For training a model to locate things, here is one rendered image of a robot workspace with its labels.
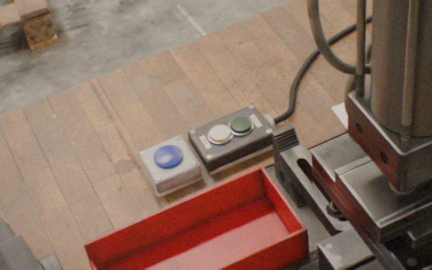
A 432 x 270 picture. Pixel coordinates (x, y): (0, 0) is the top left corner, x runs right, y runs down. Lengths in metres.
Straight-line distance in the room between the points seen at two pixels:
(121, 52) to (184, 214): 1.71
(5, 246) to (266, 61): 0.73
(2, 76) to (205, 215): 1.77
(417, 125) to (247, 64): 0.66
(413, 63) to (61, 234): 0.66
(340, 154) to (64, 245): 0.44
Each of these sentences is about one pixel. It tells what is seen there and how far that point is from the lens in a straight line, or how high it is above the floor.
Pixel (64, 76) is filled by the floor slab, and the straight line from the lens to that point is 2.82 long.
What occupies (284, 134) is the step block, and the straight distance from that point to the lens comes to 1.18.
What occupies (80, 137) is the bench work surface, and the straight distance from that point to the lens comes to 1.35.
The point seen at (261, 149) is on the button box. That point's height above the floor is 0.91.
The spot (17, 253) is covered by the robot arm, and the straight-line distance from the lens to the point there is 0.77.
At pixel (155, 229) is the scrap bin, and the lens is 1.17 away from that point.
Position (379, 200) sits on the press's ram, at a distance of 0.86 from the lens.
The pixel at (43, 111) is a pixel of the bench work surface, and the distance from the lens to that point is 1.40.
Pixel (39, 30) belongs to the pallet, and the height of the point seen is 0.07.
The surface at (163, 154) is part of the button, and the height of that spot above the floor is 0.94.
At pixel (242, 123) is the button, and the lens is 1.26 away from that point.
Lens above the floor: 1.85
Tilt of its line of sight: 47 degrees down
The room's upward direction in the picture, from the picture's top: 9 degrees counter-clockwise
